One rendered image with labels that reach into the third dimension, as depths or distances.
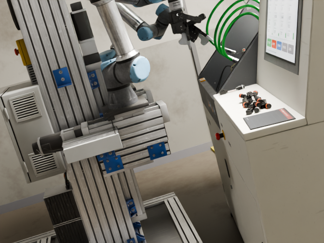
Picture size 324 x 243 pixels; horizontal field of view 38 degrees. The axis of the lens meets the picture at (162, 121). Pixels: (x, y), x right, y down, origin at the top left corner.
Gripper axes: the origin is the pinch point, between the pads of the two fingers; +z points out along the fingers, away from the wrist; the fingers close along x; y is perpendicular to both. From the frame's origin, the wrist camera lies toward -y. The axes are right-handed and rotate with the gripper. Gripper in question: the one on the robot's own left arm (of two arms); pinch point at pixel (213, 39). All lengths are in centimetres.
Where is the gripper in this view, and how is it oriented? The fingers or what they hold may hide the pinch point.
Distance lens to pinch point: 262.3
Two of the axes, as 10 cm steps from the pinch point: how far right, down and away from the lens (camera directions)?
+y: -5.5, 8.2, 1.8
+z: 8.1, 5.7, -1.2
